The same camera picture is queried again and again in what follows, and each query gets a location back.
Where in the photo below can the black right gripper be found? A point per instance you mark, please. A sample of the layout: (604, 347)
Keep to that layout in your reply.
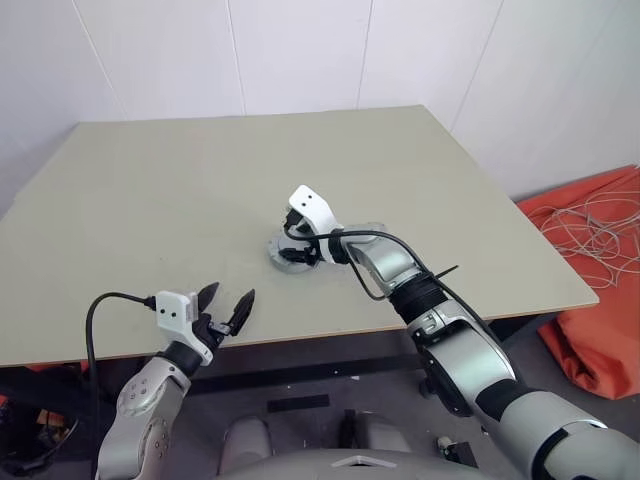
(296, 220)

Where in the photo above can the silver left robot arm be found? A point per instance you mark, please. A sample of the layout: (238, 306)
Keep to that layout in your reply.
(145, 400)

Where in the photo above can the round grey housing lid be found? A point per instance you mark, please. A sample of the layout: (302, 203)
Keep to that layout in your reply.
(273, 246)

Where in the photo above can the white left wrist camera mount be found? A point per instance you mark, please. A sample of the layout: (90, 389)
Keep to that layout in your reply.
(175, 312)

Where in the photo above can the large orange bag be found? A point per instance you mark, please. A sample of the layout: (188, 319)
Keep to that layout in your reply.
(600, 340)

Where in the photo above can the black table frame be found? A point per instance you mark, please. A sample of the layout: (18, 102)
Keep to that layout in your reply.
(310, 370)

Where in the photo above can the black tape strip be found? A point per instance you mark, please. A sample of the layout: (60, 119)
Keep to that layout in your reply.
(298, 403)

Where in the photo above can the orange cloth under table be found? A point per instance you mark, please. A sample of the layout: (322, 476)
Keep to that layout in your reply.
(55, 367)

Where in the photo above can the grey rounded robot leg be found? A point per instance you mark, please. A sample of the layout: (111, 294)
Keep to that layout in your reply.
(375, 432)
(246, 440)

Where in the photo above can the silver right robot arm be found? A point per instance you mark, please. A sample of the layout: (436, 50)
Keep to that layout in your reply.
(450, 340)

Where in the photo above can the grey robot torso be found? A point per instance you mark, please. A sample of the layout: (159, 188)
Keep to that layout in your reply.
(350, 467)

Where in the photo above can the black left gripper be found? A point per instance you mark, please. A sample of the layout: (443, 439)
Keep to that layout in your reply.
(210, 332)

